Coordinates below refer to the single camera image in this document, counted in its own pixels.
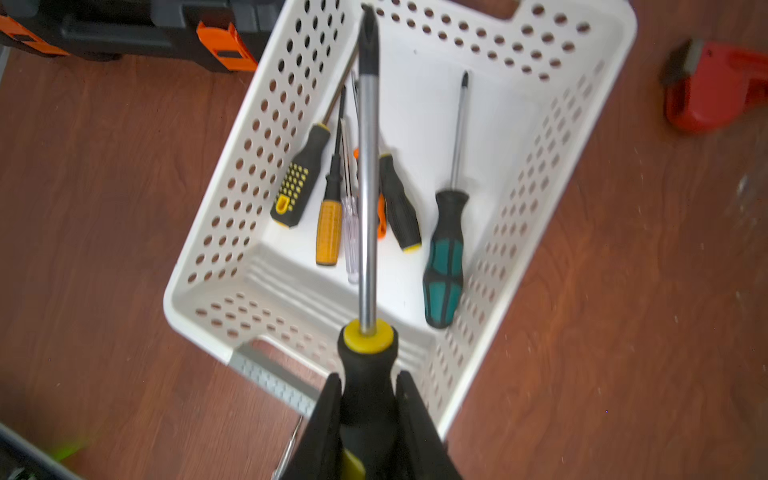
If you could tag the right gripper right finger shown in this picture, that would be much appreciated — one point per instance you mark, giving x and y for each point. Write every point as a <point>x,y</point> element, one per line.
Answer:
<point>419,450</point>

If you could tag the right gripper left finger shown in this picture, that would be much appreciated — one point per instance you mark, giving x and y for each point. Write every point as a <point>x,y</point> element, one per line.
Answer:
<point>318,454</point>

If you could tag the black yellow slim screwdriver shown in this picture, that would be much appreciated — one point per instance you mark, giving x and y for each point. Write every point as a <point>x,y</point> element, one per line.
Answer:
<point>368,347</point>

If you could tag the large green black screwdriver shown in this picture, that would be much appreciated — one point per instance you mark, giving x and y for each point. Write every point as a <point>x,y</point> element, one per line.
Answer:
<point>443,278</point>

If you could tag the black yellow short screwdriver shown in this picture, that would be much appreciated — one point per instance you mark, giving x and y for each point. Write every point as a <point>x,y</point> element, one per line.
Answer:
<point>401,213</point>

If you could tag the yellow handle screwdriver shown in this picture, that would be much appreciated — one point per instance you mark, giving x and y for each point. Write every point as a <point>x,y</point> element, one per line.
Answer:
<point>329,226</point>

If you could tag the clear precision screwdriver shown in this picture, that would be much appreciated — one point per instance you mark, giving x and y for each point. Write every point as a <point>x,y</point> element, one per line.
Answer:
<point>350,218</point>

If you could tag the orange black small screwdriver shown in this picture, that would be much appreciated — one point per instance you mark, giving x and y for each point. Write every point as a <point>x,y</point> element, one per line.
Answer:
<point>381,206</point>

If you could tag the black yellow dotted screwdriver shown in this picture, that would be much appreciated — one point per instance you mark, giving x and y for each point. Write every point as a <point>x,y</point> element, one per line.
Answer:
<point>304,169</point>

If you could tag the long orange screwdriver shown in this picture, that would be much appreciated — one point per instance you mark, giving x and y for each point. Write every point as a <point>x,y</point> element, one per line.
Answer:
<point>288,451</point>

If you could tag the black plastic tool case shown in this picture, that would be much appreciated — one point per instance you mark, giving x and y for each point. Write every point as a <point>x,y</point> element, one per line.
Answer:
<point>220,36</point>

